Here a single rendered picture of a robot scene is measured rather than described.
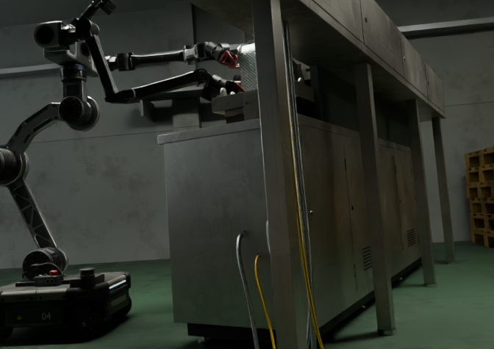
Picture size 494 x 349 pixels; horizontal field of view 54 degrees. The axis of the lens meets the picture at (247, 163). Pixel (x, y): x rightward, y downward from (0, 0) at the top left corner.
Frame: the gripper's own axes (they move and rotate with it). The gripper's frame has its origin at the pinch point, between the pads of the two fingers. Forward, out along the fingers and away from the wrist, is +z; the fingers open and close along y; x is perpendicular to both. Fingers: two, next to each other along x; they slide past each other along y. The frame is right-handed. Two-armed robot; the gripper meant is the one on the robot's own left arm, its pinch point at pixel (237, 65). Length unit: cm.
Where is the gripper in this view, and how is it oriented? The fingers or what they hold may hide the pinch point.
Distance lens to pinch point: 234.1
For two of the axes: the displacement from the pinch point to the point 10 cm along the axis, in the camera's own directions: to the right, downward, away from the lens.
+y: -4.9, -0.4, -8.7
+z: 7.1, 5.5, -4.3
